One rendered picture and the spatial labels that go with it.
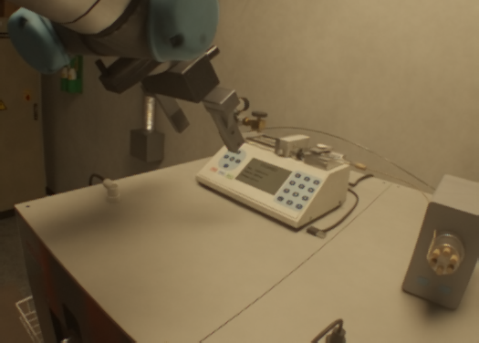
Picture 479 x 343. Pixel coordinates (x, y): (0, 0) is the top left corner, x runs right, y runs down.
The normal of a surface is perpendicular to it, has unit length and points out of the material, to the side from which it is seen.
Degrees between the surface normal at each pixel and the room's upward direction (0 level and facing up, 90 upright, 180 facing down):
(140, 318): 0
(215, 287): 0
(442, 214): 90
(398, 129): 90
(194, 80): 90
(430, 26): 90
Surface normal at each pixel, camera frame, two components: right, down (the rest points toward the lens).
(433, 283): -0.63, 0.16
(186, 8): 0.88, 0.21
